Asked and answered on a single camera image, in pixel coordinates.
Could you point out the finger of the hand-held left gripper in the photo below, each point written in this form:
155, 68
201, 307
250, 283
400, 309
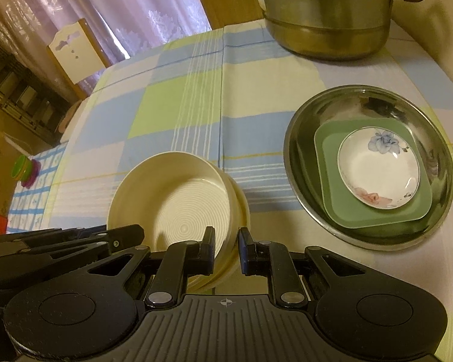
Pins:
60, 258
79, 235

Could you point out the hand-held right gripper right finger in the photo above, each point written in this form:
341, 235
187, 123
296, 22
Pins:
243, 252

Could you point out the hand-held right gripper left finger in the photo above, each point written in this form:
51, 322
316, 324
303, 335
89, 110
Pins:
210, 250

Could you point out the cream ribbed bowl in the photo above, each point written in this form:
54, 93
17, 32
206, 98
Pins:
166, 196

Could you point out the green square plate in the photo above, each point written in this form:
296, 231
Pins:
328, 166

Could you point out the stainless steel round plate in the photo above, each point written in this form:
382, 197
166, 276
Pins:
305, 139

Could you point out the small floral dish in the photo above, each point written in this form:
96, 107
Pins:
377, 169

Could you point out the blue checked cloth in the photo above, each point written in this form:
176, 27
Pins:
37, 196

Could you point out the colourful stacking toy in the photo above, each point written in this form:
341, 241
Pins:
27, 171

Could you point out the checked tablecloth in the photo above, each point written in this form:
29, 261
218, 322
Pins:
154, 113

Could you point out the dark storage shelf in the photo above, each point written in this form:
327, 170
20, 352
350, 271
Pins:
19, 94

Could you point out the cream wooden chair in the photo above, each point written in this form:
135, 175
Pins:
75, 56

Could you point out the pink lace curtain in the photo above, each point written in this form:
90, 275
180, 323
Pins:
117, 7

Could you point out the stainless steel steamer pot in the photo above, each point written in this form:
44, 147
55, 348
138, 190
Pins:
324, 19

